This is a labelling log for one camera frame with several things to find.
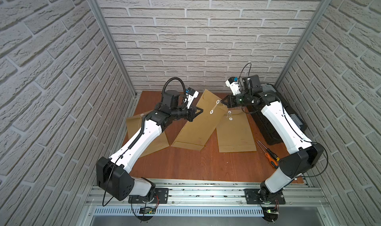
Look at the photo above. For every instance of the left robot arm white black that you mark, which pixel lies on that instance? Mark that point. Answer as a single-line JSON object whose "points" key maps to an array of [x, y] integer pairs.
{"points": [[113, 173]]}

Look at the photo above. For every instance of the orange handled screwdriver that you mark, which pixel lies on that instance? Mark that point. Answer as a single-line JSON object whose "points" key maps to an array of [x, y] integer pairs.
{"points": [[270, 155]]}

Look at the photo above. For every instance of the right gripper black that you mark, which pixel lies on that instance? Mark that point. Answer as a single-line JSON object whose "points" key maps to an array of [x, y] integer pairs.
{"points": [[230, 104]]}

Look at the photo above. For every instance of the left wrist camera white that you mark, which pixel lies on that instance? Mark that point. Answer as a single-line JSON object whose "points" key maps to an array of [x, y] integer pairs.
{"points": [[191, 94]]}

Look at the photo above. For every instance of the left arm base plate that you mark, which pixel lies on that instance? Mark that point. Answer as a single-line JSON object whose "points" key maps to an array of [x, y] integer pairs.
{"points": [[160, 195]]}

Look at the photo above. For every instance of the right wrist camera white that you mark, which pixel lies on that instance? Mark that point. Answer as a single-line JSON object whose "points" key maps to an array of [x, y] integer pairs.
{"points": [[234, 86]]}

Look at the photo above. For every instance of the black plastic toolbox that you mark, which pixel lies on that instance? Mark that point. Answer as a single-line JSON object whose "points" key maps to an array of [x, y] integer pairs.
{"points": [[277, 121]]}

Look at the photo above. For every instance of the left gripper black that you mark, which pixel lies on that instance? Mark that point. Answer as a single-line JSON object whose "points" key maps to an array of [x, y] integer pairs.
{"points": [[190, 114]]}

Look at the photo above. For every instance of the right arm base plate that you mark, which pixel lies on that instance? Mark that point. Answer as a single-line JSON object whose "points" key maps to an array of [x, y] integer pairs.
{"points": [[253, 197]]}

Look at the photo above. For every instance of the brown kraft file bag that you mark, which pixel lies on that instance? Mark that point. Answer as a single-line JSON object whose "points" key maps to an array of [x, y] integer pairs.
{"points": [[234, 133]]}

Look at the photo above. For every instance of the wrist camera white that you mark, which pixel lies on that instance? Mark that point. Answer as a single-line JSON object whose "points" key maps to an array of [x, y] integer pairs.
{"points": [[234, 86], [191, 94]]}

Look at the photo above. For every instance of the aluminium rail frame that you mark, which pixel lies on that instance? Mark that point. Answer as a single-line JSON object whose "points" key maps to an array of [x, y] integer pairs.
{"points": [[210, 203]]}

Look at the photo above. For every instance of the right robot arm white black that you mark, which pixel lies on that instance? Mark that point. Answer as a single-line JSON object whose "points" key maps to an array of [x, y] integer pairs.
{"points": [[303, 153]]}

